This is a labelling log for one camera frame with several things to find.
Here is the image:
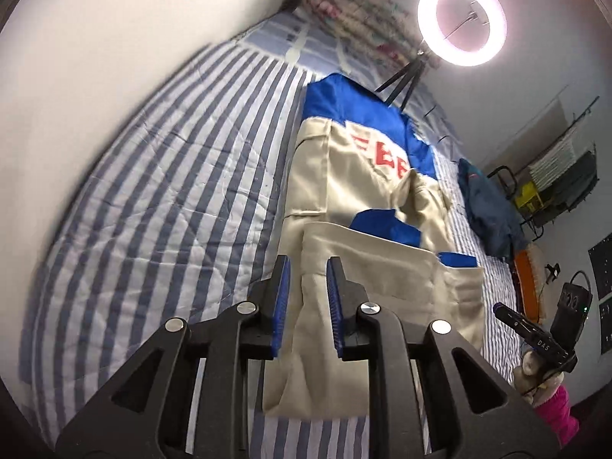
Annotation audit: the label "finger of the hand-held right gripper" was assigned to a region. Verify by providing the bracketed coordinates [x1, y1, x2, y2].
[492, 302, 539, 340]

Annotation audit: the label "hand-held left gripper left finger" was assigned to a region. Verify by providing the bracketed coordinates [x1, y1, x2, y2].
[55, 254, 292, 459]

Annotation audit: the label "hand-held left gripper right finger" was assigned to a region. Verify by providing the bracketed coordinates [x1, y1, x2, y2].
[326, 256, 560, 459]

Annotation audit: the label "beige and blue work jacket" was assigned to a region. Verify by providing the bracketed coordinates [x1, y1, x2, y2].
[260, 74, 486, 419]

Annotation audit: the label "dark hanging clothes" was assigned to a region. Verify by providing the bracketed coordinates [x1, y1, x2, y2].
[540, 150, 598, 213]

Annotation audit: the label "black metal clothes rack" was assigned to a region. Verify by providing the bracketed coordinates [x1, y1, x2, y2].
[523, 96, 601, 230]

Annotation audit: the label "small table with checked cloth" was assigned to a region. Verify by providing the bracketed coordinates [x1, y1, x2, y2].
[514, 244, 550, 321]

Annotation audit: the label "dark night window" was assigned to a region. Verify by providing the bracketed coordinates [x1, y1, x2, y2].
[587, 234, 612, 350]

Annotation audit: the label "dark blue garment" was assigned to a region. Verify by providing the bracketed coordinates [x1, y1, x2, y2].
[456, 157, 527, 259]

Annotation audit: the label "yellow box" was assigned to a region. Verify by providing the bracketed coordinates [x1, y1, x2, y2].
[515, 181, 543, 211]

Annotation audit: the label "black metal shoe rack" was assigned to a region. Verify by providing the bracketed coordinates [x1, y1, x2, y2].
[484, 165, 550, 240]

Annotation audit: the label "blue white striped quilt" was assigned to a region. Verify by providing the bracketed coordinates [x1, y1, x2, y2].
[19, 41, 527, 459]

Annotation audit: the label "striped hanging towel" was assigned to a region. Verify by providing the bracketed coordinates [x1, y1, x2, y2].
[528, 129, 581, 177]

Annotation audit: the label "black tripod stand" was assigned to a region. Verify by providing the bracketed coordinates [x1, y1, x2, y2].
[375, 5, 488, 106]

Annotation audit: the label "light blue patterned bedsheet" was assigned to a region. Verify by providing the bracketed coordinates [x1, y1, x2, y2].
[239, 7, 460, 163]

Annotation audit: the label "folded floral quilt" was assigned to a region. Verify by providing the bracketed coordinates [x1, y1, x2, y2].
[300, 0, 443, 77]

